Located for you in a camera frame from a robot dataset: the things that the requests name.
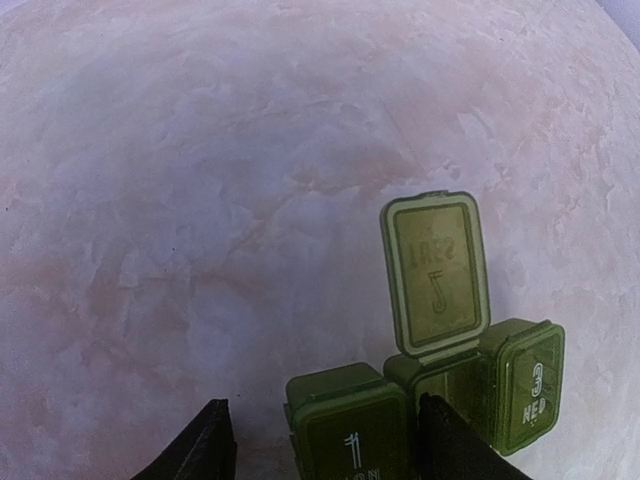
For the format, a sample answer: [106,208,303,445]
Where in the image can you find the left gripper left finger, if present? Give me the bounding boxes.
[132,399,237,480]

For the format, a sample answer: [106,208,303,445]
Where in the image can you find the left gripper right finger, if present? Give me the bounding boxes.
[418,393,530,480]

